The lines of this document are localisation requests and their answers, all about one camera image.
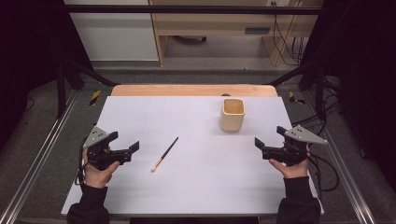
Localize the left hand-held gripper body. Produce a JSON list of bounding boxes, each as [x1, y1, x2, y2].
[[82, 125, 133, 172]]

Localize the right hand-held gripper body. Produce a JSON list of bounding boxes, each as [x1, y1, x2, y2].
[[262, 124, 329, 168]]

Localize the dark blue gold brush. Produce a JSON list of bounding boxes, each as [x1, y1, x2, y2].
[[150, 136, 180, 174]]

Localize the square wooden cup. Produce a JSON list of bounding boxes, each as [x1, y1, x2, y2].
[[219, 98, 247, 133]]

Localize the person's right hand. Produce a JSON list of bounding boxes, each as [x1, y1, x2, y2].
[[268, 146, 313, 179]]

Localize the person's left hand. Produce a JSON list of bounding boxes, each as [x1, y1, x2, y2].
[[81, 149, 121, 189]]

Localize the yellow black tape strip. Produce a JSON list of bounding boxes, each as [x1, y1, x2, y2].
[[288, 91, 306, 105], [89, 90, 103, 107]]

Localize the black metal stand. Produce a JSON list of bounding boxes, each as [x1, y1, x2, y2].
[[266, 58, 329, 121], [55, 58, 120, 119]]

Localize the white table mat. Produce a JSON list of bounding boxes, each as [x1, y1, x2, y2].
[[61, 95, 325, 217]]

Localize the white cabinet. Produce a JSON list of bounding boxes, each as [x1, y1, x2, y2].
[[63, 0, 160, 62]]

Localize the black curtain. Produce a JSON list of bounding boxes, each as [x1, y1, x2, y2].
[[299, 0, 396, 189], [0, 0, 94, 152]]

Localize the light wooden desk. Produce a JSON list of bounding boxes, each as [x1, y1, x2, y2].
[[148, 0, 325, 67]]

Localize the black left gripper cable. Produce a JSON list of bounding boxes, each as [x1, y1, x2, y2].
[[75, 135, 91, 187]]

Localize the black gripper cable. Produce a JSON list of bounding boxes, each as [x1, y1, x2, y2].
[[306, 146, 341, 192], [75, 135, 91, 187]]

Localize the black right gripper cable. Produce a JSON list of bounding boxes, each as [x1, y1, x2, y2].
[[306, 146, 341, 192]]

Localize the aluminium rail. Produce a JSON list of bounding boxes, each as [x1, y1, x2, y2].
[[0, 89, 80, 224], [303, 92, 378, 224]]

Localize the black cables under desk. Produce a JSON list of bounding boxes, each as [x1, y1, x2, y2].
[[270, 1, 305, 66]]

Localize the grey drawer handle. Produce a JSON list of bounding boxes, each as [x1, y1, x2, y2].
[[244, 26, 272, 35]]

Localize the black horizontal frame bar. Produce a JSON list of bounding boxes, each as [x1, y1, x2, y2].
[[63, 4, 322, 16]]

